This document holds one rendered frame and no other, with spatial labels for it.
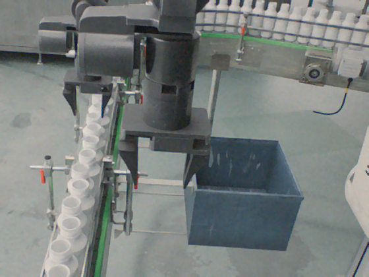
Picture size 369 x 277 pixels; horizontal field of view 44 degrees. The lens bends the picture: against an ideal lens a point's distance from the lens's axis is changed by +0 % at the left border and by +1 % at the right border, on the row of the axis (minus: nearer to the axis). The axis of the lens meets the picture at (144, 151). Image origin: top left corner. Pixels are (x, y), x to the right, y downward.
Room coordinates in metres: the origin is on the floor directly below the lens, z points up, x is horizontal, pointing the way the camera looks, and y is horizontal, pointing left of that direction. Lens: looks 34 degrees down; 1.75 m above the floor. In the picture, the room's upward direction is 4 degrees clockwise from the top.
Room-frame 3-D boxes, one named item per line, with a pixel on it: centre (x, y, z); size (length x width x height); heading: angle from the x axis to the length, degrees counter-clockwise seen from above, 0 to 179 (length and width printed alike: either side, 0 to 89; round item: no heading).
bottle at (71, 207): (0.68, 0.14, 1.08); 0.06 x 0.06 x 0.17
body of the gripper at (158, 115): (0.47, -0.02, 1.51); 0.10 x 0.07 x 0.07; 90
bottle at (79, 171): (0.80, 0.14, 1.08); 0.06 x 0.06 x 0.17
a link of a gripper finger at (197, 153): (0.47, -0.04, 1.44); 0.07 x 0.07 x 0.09; 0
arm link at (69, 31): (0.91, 0.14, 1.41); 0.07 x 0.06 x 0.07; 91
